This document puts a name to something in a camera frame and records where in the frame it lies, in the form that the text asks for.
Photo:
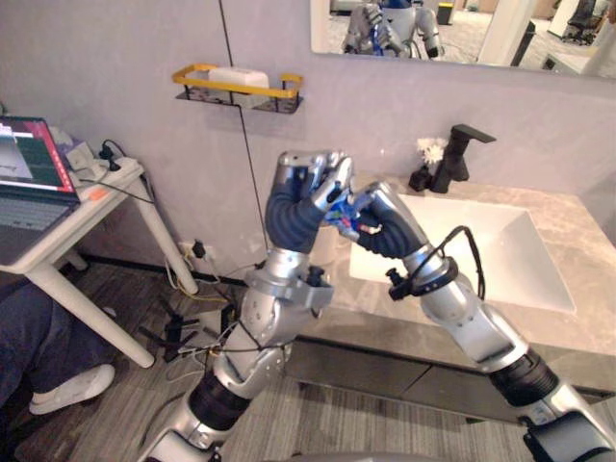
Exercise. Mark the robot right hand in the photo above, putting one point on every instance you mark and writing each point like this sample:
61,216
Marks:
394,226

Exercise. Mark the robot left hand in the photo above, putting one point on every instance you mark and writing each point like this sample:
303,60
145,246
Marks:
289,216

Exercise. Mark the blue toothpaste tube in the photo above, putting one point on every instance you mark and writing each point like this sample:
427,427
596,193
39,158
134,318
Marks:
342,212

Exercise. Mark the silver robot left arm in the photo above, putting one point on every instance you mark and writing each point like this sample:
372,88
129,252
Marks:
262,308

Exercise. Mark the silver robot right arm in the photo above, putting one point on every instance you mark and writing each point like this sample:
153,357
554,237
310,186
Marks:
462,313

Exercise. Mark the black vase with white flower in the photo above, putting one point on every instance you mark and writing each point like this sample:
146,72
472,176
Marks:
423,175

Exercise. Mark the black faucet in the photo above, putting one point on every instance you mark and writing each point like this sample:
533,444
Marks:
452,163

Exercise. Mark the white sink basin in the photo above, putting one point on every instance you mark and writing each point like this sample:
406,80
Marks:
491,240

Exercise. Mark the white soap box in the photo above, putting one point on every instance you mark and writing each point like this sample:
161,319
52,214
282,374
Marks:
238,77

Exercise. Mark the black router with antennas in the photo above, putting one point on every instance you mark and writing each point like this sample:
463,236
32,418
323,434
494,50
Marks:
175,332

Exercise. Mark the white power strip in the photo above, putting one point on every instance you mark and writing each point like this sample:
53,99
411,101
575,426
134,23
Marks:
122,168

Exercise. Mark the black power plug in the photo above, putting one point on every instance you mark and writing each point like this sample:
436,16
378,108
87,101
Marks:
113,161

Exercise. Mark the orange sticker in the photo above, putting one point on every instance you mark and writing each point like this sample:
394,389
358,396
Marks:
98,194

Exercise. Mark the white table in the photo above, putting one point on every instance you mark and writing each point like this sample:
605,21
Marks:
96,207

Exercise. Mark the marble top vanity cabinet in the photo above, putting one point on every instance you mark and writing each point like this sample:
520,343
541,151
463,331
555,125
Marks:
553,337

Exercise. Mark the white tissue box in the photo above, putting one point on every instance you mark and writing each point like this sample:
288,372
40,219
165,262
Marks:
77,151

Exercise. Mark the grey robot torso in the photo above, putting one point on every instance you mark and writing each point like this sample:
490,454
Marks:
385,458

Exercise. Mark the open laptop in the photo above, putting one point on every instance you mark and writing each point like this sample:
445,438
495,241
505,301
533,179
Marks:
29,192

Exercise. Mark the person's white shoe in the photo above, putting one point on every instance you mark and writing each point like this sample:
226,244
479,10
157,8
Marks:
72,390

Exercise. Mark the person's leg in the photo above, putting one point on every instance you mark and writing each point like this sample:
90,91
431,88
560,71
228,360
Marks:
33,337

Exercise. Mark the wall power outlet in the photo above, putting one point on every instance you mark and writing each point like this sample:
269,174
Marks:
195,249

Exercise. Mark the yellow and black wall shelf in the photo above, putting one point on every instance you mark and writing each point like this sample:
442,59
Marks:
192,72

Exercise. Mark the wall mirror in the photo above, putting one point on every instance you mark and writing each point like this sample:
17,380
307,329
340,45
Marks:
481,33

